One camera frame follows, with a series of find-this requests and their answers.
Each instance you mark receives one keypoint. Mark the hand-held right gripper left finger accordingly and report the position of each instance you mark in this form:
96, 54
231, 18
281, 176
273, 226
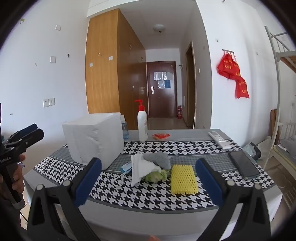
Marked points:
89, 178

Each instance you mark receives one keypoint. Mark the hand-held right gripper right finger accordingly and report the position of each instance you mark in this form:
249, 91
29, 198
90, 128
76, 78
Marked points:
208, 178

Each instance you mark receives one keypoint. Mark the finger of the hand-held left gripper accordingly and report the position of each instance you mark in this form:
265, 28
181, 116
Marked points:
25, 129
30, 139

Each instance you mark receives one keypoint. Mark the yellow foam net sleeve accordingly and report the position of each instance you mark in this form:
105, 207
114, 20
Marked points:
183, 179

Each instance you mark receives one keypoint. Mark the white foam box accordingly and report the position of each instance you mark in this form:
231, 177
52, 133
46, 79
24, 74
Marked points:
92, 141

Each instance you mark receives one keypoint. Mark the blue face mask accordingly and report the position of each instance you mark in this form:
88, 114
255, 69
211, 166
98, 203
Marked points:
126, 168

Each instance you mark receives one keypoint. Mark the white face mask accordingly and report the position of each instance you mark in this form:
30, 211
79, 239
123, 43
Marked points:
140, 168

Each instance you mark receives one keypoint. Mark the green tissue pack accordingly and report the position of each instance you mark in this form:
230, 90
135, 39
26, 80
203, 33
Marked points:
156, 175

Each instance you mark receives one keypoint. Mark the grey cloth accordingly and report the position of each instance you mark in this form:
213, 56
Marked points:
159, 158

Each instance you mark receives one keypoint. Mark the person's left hand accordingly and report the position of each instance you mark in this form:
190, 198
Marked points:
18, 178

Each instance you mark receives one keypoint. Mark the black smartphone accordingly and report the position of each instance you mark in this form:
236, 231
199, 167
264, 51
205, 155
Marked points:
244, 164

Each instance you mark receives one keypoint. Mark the white remote control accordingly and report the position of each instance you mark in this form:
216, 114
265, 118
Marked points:
219, 139

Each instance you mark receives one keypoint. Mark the clear plastic bag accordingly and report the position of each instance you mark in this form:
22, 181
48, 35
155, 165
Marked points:
248, 148

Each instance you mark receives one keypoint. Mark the houndstooth tablecloth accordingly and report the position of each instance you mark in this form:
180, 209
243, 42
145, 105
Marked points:
143, 192

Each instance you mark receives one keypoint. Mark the blue spray bottle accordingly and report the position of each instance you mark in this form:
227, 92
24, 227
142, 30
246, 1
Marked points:
125, 129

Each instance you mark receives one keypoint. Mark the red snack packet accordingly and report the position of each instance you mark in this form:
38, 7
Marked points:
160, 136

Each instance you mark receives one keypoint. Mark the red fire extinguisher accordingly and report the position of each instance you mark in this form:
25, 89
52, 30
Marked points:
179, 113

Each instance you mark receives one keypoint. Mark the white lotion pump bottle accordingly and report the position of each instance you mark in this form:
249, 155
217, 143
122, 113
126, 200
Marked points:
142, 125

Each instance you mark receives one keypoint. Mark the light wooden side door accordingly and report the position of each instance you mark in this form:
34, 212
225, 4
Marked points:
190, 92

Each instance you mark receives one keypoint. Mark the dark brown door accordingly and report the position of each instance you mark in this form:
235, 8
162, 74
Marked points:
161, 102

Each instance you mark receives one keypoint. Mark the red plastic bag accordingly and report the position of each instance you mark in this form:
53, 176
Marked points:
242, 89
227, 66

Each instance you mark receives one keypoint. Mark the wooden wardrobe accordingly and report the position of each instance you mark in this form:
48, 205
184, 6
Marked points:
104, 69

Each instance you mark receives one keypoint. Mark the blue paper door notice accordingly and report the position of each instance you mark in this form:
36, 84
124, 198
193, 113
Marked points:
167, 84

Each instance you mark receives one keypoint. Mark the round ceiling lamp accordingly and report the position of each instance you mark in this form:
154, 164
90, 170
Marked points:
159, 27

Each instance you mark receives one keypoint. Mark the white double wall socket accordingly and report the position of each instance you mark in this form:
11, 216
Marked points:
48, 102

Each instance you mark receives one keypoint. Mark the white wall switch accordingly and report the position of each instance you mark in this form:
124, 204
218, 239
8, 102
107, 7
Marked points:
53, 59
58, 27

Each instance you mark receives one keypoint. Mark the metal wall hook rack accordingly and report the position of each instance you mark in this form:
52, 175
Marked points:
227, 51

